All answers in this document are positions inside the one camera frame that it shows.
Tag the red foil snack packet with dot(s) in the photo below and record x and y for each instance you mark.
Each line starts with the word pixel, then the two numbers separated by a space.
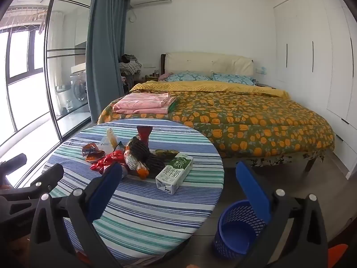
pixel 144 134

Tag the pink cloth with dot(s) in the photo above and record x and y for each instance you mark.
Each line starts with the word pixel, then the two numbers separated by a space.
pixel 165 76

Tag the washing machine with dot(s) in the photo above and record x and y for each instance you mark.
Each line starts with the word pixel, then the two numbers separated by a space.
pixel 78 88

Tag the black framed glass sliding door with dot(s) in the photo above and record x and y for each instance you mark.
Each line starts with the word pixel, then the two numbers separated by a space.
pixel 50 61

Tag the ceiling drying rack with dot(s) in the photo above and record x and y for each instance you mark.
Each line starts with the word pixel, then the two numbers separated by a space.
pixel 26 12

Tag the black white floral bed skirt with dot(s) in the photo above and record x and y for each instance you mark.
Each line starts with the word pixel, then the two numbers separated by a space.
pixel 279 159

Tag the dark green snack packet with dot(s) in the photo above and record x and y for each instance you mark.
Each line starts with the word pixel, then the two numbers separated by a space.
pixel 166 153

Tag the black framed window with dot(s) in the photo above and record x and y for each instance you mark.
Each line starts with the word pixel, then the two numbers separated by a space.
pixel 8 61

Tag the folded pink striped sheet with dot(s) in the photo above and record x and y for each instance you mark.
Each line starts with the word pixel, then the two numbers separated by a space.
pixel 142 103

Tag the orange fleece pants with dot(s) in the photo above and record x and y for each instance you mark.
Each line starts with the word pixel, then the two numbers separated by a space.
pixel 337 254

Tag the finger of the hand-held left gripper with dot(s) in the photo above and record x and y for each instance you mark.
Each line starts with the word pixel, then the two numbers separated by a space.
pixel 47 178
pixel 14 162

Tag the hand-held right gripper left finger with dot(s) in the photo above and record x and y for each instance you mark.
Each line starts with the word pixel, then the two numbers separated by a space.
pixel 103 192

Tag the black foam net sleeve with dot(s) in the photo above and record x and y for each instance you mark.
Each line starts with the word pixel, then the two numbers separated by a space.
pixel 139 148
pixel 154 164

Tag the cream padded headboard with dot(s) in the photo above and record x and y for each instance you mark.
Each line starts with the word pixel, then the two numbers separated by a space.
pixel 206 62

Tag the green white milk carton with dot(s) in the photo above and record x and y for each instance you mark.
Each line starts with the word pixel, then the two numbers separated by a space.
pixel 174 173

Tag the striped table cloth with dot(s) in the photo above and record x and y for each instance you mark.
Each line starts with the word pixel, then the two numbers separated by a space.
pixel 156 217

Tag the red crinkled wrapper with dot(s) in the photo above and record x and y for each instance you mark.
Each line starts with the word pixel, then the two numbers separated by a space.
pixel 108 160

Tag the dark wooden bed leg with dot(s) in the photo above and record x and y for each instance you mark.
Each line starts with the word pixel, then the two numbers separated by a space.
pixel 310 164

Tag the teal patterned pillow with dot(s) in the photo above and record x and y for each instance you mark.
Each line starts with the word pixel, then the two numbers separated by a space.
pixel 189 76
pixel 234 79

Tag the white wardrobe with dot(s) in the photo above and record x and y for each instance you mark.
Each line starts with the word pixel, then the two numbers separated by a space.
pixel 315 69

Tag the orange white wrapper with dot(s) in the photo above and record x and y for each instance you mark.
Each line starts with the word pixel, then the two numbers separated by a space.
pixel 134 163

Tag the blue plastic mesh basket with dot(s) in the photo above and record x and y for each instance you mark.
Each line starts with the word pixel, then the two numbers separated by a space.
pixel 237 234

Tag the orange floral quilt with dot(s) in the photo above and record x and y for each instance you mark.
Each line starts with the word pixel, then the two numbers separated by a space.
pixel 251 120

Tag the pile of clothes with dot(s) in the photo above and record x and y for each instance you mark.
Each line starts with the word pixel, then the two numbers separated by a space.
pixel 129 64

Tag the metal bucket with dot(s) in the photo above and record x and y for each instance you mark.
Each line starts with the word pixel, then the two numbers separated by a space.
pixel 63 100

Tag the yellow dotted blanket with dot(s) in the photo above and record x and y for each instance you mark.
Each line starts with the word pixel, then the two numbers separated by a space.
pixel 223 87

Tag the blue grey curtain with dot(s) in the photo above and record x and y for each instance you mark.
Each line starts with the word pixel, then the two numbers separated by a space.
pixel 103 55

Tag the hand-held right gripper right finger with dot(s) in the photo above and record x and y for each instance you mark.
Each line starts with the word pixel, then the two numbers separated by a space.
pixel 253 194

